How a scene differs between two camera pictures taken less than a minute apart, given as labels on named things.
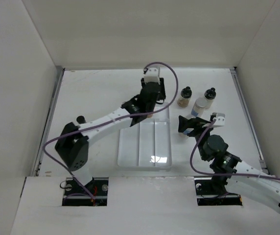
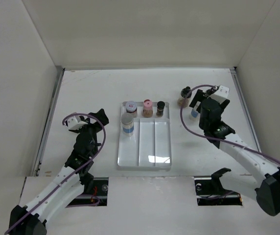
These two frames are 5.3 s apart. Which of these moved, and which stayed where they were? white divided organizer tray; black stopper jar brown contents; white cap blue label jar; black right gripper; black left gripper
Moved: black left gripper; white cap blue label jar; black right gripper
Stayed: white divided organizer tray; black stopper jar brown contents
